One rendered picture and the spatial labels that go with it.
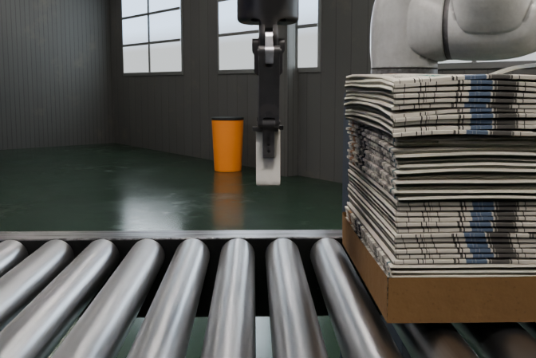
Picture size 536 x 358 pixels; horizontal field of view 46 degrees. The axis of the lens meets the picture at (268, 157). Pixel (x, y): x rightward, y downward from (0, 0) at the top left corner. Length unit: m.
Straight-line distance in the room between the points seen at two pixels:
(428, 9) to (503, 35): 0.17
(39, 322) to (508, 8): 1.07
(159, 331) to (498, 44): 1.03
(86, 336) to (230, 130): 6.66
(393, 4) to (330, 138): 5.18
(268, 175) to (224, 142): 6.46
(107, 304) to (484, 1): 0.99
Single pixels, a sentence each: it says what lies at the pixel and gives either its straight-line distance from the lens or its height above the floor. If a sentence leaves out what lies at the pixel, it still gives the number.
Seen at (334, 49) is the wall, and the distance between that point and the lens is 6.55.
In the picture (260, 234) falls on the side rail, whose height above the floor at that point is 0.80.
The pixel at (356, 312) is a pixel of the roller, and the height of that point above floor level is 0.80.
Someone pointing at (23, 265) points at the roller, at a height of 0.80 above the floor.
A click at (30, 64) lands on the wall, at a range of 10.66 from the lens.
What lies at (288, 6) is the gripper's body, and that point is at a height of 1.11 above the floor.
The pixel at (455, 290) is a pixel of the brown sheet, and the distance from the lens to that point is 0.60.
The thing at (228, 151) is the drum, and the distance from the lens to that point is 7.24.
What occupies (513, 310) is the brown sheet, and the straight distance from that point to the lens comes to 0.62.
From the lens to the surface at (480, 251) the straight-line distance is 0.60.
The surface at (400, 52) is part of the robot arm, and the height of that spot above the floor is 1.09.
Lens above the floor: 1.02
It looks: 7 degrees down
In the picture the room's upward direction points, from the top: straight up
